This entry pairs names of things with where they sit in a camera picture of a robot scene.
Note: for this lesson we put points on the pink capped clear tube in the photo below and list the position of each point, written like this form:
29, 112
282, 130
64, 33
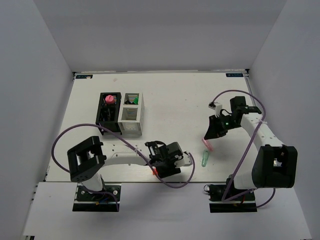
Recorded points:
109, 100

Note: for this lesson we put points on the blue label sticker left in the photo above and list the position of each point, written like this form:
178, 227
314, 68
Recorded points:
84, 76

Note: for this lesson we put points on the black handled scissors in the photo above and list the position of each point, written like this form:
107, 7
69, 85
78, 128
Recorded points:
107, 113

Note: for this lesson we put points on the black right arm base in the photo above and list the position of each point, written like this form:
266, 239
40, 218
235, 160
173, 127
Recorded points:
236, 200

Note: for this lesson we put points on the black slatted organizer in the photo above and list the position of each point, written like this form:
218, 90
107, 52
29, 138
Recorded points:
113, 126

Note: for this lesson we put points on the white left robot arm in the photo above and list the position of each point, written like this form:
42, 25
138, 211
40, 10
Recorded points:
87, 158

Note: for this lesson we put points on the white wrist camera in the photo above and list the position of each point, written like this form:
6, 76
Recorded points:
217, 107
184, 160

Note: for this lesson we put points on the green capped black highlighter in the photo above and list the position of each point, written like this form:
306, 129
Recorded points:
133, 102

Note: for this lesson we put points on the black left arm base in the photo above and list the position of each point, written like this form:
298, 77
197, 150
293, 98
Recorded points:
92, 202

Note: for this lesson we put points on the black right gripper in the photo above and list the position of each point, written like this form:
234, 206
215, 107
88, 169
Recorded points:
214, 130

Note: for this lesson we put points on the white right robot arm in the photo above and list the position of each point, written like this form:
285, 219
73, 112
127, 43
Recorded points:
275, 164

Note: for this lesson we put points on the green translucent tube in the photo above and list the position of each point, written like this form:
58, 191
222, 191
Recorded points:
205, 157

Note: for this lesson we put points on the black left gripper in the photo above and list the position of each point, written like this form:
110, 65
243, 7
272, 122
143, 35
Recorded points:
172, 170

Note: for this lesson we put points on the blue label sticker right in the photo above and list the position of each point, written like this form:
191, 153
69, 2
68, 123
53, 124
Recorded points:
234, 75

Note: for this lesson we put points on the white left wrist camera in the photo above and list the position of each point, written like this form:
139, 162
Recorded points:
184, 160

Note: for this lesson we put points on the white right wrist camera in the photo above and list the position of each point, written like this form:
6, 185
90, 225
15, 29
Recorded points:
217, 107

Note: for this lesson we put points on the white slatted organizer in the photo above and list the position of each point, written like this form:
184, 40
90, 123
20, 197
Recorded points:
131, 117

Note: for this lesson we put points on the pink translucent tube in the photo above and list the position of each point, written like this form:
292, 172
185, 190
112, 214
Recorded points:
207, 144

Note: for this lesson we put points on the blue label sticker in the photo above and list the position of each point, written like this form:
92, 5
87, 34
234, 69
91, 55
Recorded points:
234, 75
84, 76

